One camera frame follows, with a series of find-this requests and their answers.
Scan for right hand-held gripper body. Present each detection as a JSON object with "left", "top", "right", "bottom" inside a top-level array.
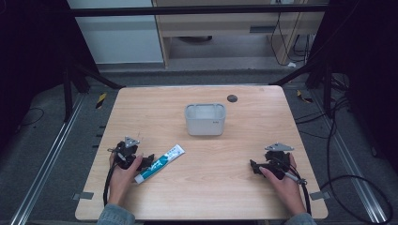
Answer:
[{"left": 263, "top": 142, "right": 296, "bottom": 181}]

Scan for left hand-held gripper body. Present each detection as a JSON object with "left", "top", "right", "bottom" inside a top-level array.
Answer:
[{"left": 107, "top": 135, "right": 145, "bottom": 171}]

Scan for person's left hand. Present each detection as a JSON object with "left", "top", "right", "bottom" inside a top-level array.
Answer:
[{"left": 108, "top": 152, "right": 145, "bottom": 193}]

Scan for person's right hand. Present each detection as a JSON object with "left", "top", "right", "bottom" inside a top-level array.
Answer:
[{"left": 258, "top": 152, "right": 299, "bottom": 196}]

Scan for white and teal toothpaste tube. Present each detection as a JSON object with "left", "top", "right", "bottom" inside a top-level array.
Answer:
[{"left": 133, "top": 143, "right": 187, "bottom": 185}]

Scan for grey tape piece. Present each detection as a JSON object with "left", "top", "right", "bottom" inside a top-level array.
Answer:
[
  {"left": 71, "top": 191, "right": 95, "bottom": 202},
  {"left": 309, "top": 190, "right": 331, "bottom": 202}
]

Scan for yellow and black tape strip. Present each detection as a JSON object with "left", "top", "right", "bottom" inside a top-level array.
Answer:
[
  {"left": 296, "top": 89, "right": 314, "bottom": 104},
  {"left": 95, "top": 92, "right": 108, "bottom": 110}
]

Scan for grey plastic container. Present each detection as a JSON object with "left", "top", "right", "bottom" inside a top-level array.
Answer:
[{"left": 184, "top": 102, "right": 227, "bottom": 137}]

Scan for black metal stand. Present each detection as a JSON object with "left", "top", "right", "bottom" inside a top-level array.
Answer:
[
  {"left": 61, "top": 57, "right": 127, "bottom": 124},
  {"left": 268, "top": 57, "right": 335, "bottom": 119}
]

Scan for white cabinet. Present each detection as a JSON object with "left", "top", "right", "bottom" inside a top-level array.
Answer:
[{"left": 66, "top": 0, "right": 165, "bottom": 66}]

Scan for dark curtain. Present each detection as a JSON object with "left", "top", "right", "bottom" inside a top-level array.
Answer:
[
  {"left": 0, "top": 0, "right": 99, "bottom": 154},
  {"left": 308, "top": 0, "right": 398, "bottom": 174}
]

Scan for light wooden desk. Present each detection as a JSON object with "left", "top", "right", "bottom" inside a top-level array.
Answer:
[{"left": 151, "top": 0, "right": 330, "bottom": 69}]

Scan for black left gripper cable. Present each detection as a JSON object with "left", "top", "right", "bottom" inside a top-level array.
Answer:
[{"left": 102, "top": 147, "right": 128, "bottom": 208}]

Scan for black floor cable loop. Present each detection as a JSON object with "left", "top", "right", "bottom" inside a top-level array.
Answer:
[{"left": 295, "top": 74, "right": 394, "bottom": 225}]

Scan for aluminium floor rail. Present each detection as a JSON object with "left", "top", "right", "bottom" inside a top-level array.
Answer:
[
  {"left": 8, "top": 93, "right": 86, "bottom": 225},
  {"left": 309, "top": 89, "right": 390, "bottom": 225}
]

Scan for thin black floor cable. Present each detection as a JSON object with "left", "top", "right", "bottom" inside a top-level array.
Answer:
[{"left": 18, "top": 107, "right": 46, "bottom": 128}]

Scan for black hanging desk cables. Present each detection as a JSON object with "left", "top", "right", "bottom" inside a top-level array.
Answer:
[{"left": 269, "top": 2, "right": 311, "bottom": 68}]

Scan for black horizontal frame bar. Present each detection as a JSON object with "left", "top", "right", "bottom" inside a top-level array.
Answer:
[{"left": 69, "top": 4, "right": 329, "bottom": 18}]

